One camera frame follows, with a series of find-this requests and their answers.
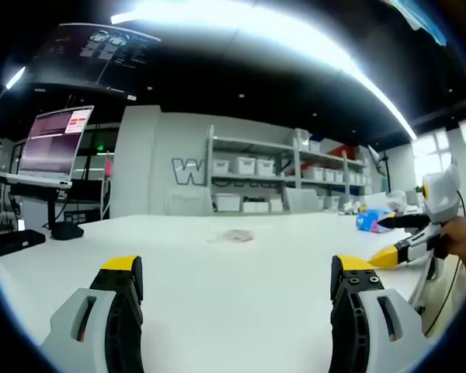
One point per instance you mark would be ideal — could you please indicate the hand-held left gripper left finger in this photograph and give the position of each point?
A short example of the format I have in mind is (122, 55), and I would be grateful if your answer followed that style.
(116, 311)

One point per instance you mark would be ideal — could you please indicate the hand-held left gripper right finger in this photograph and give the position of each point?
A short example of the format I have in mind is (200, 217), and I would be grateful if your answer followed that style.
(357, 311)

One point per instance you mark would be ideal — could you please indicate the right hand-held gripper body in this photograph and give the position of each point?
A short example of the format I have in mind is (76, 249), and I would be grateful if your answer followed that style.
(440, 202)

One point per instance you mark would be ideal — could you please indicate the clear resealable bag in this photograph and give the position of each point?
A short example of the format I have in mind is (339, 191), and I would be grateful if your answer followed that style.
(233, 235)

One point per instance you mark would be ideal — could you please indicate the person's right hand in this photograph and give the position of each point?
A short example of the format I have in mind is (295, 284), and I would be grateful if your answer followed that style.
(460, 237)

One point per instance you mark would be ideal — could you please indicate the blue tissue packet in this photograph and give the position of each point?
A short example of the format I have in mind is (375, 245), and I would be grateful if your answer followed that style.
(373, 222)

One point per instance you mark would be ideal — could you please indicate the black monitor stand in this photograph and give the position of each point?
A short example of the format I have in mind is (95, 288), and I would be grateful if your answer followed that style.
(62, 221)

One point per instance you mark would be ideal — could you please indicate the white chair back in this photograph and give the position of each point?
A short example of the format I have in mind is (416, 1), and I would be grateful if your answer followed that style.
(301, 200)

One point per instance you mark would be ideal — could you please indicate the black flat device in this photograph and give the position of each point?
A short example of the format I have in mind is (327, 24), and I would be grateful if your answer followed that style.
(15, 241)

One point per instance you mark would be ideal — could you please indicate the grey storage shelf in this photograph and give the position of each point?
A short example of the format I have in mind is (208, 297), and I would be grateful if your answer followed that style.
(283, 175)

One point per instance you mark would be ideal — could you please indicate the row of white storage bins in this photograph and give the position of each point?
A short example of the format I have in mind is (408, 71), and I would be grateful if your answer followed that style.
(248, 166)

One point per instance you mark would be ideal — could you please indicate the computer monitor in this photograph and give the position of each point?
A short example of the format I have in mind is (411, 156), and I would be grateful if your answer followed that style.
(54, 145)

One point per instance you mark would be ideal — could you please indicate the hanging dark poster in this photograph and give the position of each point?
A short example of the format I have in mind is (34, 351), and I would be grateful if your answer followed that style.
(97, 54)

